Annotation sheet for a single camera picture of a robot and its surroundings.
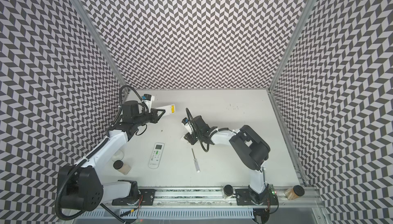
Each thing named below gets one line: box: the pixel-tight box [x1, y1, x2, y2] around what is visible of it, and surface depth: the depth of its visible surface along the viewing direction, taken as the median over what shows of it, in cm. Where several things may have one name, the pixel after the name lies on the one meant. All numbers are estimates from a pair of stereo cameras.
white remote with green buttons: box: [147, 142, 166, 170], surface depth 86 cm
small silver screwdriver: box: [191, 148, 201, 173], surface depth 84 cm
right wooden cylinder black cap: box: [284, 184, 305, 201], surface depth 70 cm
